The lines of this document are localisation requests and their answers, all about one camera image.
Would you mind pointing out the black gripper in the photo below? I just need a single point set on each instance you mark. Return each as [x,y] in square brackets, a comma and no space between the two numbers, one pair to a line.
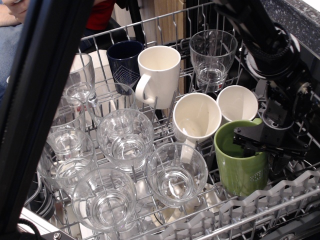
[274,135]

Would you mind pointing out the green ceramic mug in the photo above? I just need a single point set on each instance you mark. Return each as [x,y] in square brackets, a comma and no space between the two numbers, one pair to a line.
[239,175]

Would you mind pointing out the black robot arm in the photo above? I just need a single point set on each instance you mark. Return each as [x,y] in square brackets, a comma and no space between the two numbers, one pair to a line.
[271,54]

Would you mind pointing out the tilted white mug centre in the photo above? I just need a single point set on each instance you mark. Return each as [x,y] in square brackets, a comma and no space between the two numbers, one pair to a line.
[196,117]

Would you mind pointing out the small white cup right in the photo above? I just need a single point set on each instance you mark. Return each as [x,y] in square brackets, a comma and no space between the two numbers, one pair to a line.
[237,103]

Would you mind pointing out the clear glass front centre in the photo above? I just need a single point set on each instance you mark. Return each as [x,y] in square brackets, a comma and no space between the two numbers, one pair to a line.
[176,173]

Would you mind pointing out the clear tumbler back right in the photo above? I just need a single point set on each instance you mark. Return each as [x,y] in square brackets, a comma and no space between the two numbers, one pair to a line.
[212,53]

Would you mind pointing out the speckled dark countertop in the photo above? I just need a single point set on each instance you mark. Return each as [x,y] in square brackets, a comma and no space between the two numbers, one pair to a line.
[299,18]

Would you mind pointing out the clear glass front bottom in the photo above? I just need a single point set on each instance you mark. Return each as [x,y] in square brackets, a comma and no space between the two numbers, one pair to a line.
[104,200]

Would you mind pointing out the clear glass centre back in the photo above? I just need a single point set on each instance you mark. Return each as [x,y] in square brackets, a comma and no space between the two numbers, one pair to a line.
[109,97]

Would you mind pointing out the dark blue cup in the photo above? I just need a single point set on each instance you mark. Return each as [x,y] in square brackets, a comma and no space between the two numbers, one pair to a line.
[123,62]

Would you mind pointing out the clear tall glass back left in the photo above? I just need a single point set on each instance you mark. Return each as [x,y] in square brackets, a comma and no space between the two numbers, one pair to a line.
[81,78]

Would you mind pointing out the clear glass front left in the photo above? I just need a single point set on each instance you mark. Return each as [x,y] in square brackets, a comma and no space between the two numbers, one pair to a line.
[64,175]

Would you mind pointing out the clear glass left middle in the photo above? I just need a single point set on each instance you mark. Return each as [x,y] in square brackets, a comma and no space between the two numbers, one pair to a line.
[70,117]

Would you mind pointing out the person in jeans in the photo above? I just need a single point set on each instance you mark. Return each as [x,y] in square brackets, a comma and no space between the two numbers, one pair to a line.
[12,17]

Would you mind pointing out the grey wire dishwasher rack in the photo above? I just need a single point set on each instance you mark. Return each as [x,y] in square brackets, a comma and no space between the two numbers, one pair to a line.
[288,209]

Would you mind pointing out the tall white mug with handle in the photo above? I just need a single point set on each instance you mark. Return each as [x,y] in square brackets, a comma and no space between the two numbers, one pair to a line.
[159,68]

